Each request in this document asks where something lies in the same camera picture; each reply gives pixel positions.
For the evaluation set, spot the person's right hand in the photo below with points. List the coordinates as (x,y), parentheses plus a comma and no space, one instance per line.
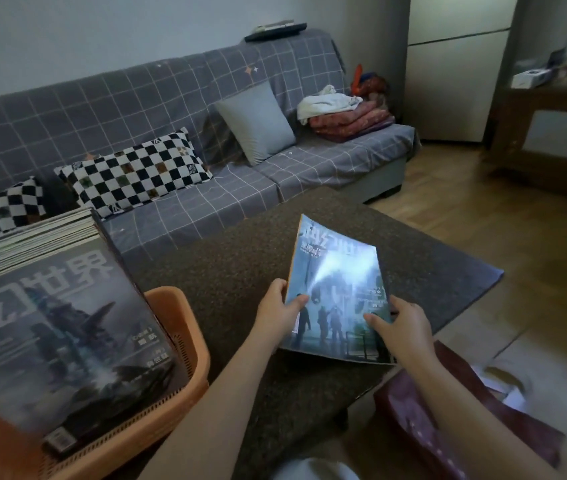
(408,334)

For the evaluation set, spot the person's left hand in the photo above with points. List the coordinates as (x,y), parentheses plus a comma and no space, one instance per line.
(276,314)

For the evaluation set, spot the teal robot soldiers magazine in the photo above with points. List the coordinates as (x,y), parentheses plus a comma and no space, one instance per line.
(338,279)

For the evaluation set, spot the orange plastic basket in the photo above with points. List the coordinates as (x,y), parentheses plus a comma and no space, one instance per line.
(183,344)

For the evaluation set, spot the grey blue cover magazine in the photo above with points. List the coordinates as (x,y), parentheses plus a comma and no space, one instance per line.
(63,344)

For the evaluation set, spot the thick stack of magazines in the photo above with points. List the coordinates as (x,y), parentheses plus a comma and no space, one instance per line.
(28,244)

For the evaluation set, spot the person's left forearm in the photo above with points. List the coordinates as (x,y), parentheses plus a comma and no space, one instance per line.
(213,414)

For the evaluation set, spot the person's light trousers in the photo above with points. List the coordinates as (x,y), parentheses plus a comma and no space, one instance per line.
(313,469)

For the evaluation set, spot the dark speckled table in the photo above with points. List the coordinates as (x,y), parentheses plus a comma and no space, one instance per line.
(243,254)

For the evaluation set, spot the white crumpled paper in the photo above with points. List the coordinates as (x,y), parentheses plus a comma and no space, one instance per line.
(506,384)

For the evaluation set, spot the plain grey cushion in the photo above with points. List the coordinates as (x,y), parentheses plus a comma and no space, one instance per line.
(258,124)

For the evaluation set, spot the black white checkered pillow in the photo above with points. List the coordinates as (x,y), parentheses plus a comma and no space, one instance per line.
(133,172)
(3,209)

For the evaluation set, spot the folded dark red blanket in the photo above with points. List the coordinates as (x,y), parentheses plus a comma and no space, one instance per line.
(358,123)

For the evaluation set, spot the white crumpled cloth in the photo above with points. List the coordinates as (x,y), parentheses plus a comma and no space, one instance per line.
(328,104)

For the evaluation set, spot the wooden cabinet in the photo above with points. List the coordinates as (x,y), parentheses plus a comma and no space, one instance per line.
(513,144)

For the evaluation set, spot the orange red bag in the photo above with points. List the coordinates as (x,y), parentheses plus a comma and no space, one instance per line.
(371,83)

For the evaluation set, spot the white cabinet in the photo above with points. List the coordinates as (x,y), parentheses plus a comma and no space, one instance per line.
(453,84)

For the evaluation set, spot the grey checked covered sofa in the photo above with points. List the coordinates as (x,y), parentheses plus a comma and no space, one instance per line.
(138,94)

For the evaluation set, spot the black flat tray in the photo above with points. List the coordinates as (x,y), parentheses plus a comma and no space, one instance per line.
(276,33)

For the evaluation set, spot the small white box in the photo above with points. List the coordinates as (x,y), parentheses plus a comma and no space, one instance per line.
(531,78)

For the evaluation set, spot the pale booklet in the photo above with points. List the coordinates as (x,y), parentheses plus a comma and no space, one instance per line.
(273,26)

